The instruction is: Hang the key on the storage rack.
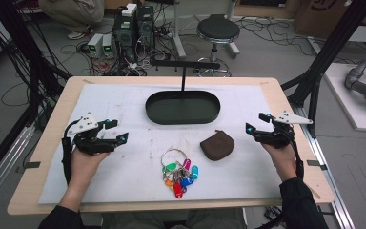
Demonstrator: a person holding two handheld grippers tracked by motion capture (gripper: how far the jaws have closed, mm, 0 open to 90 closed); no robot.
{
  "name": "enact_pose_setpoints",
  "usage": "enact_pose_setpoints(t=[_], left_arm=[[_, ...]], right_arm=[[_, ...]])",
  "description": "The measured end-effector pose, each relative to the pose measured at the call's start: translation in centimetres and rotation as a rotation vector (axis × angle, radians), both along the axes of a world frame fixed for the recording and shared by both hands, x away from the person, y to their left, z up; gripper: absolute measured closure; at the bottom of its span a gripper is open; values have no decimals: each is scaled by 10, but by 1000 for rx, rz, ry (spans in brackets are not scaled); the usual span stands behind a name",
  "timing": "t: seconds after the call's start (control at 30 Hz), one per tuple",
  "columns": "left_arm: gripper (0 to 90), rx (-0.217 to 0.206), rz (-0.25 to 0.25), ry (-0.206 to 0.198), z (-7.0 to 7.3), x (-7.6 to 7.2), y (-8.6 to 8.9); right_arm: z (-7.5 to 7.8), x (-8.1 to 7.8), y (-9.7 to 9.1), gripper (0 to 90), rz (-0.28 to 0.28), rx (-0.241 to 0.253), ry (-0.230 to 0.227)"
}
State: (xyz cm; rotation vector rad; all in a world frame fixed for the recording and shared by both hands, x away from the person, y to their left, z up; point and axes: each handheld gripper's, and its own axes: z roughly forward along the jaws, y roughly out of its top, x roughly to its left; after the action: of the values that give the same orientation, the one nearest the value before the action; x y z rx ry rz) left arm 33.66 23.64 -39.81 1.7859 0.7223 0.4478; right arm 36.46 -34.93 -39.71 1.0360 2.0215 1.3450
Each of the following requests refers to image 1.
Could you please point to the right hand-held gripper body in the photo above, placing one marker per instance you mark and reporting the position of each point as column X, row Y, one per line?
column 276, row 135

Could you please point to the aluminium rail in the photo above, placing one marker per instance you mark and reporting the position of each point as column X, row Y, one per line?
column 3, row 162
column 327, row 178

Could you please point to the person's left hand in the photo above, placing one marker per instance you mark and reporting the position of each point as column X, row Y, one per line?
column 84, row 165

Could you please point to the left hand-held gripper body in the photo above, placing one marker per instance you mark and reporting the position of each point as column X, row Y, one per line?
column 89, row 143

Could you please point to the white platform board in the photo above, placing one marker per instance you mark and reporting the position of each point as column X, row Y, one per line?
column 346, row 95

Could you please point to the white foam mat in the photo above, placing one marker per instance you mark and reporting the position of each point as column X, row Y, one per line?
column 139, row 184

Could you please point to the black computer tower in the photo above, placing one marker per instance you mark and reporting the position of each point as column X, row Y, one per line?
column 125, row 31
column 146, row 28

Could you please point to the grey power supply unit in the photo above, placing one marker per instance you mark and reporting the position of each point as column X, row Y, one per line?
column 108, row 46
column 94, row 44

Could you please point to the person's right hand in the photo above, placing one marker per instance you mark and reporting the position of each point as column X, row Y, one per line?
column 281, row 160

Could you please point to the black tape piece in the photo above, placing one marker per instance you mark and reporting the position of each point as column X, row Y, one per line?
column 31, row 165
column 314, row 163

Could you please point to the brown zip pouch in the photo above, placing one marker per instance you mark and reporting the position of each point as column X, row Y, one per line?
column 217, row 146

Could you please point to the cardboard box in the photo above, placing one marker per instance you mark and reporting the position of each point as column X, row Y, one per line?
column 317, row 16

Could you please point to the black hanger stand with tray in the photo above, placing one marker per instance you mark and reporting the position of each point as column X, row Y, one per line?
column 171, row 109

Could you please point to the black round stool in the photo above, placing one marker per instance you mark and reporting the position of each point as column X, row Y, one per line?
column 218, row 30

